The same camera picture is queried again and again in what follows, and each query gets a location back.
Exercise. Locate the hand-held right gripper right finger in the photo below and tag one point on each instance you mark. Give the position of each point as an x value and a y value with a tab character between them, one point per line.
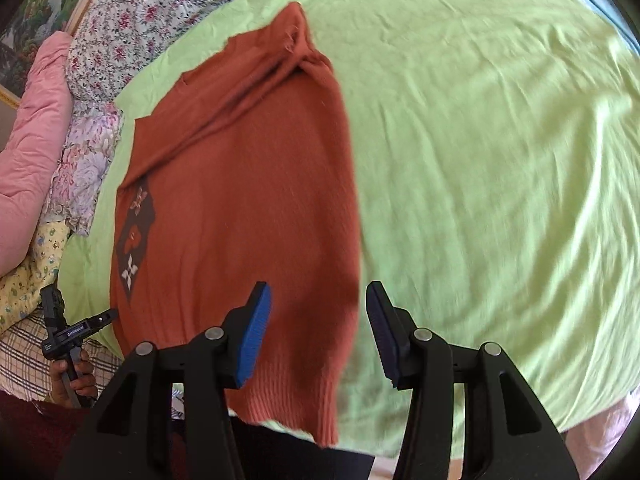
380	330

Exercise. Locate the white floral quilt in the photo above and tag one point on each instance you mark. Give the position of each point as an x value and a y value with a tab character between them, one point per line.
150	10

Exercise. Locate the yellow cartoon print cloth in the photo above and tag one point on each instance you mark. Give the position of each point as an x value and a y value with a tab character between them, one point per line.
30	270

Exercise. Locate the pink comforter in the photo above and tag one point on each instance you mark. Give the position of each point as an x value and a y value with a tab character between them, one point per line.
30	160

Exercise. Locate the light green bed sheet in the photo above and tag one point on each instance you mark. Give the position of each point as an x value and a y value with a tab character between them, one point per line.
475	185

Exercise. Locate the person's left hand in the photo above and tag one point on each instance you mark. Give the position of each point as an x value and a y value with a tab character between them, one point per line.
84	385

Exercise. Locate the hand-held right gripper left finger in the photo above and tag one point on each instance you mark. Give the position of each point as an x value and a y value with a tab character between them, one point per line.
256	330

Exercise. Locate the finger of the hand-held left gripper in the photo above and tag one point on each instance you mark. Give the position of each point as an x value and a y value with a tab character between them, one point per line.
102	319

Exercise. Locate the plaid cloth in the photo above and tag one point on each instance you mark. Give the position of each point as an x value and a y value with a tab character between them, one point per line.
20	355

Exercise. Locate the orange knit sweater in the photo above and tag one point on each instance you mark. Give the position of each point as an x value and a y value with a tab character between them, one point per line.
240	210

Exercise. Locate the gold framed wall picture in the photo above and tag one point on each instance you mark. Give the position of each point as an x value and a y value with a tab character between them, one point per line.
40	15

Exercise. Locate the person's dark red clothing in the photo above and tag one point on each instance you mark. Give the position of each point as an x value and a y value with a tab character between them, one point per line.
30	435

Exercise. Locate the purple floral pillow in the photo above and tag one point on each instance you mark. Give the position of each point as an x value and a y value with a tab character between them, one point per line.
85	160

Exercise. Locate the light blue cloth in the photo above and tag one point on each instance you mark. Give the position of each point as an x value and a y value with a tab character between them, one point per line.
610	15

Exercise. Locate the pale pink sheet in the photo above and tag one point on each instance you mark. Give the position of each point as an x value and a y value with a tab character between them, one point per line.
610	420

